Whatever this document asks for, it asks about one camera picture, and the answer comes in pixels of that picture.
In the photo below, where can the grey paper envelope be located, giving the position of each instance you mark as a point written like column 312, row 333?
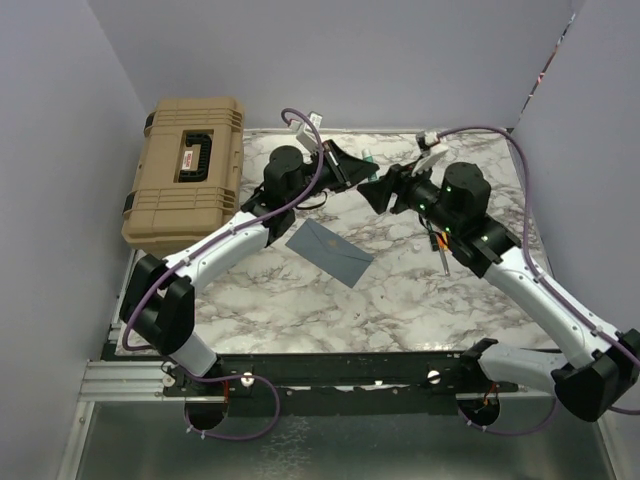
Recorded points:
column 329, row 252

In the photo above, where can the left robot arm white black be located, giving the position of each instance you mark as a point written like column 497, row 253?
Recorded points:
column 159, row 301

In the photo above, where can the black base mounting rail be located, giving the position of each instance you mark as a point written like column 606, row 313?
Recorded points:
column 334, row 384

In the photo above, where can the orange handled metal tool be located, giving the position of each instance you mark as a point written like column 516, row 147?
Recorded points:
column 443, row 257

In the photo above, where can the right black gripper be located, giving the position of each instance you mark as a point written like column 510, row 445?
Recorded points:
column 398, row 181

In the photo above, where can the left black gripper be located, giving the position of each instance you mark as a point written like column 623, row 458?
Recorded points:
column 344, row 169

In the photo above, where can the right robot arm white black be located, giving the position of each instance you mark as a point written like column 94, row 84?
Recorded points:
column 596, row 364

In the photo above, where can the tan plastic tool case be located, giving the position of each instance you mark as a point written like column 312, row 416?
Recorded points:
column 188, row 177

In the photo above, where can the green white glue stick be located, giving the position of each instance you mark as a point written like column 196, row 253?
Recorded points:
column 368, row 157

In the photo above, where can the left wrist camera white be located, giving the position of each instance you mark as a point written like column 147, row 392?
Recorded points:
column 304, row 133

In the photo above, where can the green handled screwdriver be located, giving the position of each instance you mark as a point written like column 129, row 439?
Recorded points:
column 432, row 237

